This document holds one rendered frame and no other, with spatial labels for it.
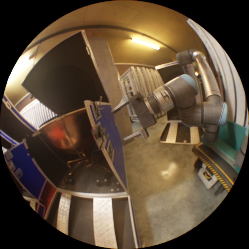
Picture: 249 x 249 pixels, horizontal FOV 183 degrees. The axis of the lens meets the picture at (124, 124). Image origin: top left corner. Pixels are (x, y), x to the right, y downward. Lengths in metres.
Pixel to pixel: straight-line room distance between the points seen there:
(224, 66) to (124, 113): 1.82
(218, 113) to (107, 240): 1.04
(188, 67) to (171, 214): 1.25
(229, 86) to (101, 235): 1.64
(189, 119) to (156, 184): 0.81
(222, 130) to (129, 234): 1.23
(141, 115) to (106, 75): 1.55
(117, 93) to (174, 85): 1.48
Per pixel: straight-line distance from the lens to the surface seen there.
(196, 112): 0.34
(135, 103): 0.29
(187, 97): 0.29
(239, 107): 0.96
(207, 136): 0.91
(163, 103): 0.26
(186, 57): 0.78
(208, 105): 0.35
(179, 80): 0.29
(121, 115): 1.65
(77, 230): 1.14
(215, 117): 0.34
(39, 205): 1.62
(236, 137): 0.94
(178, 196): 0.97
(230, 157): 0.85
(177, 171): 1.12
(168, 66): 2.30
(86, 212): 1.09
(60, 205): 1.23
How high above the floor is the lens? 0.89
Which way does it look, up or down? 15 degrees down
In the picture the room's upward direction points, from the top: 16 degrees counter-clockwise
